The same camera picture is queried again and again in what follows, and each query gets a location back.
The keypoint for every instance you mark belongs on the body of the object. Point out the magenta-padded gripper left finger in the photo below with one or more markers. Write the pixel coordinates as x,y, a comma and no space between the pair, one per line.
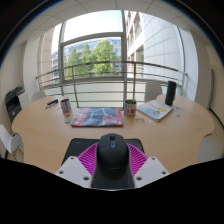
74,168

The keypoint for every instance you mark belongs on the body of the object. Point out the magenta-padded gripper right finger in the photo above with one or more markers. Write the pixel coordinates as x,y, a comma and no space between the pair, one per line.
150,168

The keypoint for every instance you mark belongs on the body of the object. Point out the black computer mouse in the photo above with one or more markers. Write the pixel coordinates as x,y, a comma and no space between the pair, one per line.
112,160

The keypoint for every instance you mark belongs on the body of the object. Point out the black mouse pad with print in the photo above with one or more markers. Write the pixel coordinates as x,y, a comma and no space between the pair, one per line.
78,146

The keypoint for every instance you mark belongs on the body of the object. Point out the red and blue magazine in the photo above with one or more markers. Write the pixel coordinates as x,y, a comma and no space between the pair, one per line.
96,117

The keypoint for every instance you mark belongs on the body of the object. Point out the white and blue booklet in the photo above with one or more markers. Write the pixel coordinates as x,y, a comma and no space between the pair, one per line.
155,110

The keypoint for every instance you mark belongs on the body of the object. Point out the printed drink can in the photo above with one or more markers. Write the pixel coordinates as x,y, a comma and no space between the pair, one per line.
66,110

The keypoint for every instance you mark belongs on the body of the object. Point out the white mug with red print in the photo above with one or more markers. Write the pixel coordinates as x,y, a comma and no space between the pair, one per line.
130,108

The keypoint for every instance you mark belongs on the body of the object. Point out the blue and black stapler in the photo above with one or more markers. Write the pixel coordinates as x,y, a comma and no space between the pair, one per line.
52,103

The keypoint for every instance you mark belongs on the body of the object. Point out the white chair with wooden legs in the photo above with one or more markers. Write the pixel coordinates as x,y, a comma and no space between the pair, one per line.
8,140

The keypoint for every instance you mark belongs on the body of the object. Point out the black cylinder speaker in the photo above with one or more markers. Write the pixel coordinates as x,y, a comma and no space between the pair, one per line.
170,93

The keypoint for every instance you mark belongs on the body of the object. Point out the black office printer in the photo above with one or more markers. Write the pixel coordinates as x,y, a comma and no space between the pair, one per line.
13,103

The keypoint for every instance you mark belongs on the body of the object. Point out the metal balcony railing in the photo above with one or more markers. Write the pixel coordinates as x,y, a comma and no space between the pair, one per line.
100,62

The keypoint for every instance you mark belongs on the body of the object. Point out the green trees outside window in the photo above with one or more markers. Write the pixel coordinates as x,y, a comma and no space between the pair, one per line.
103,55

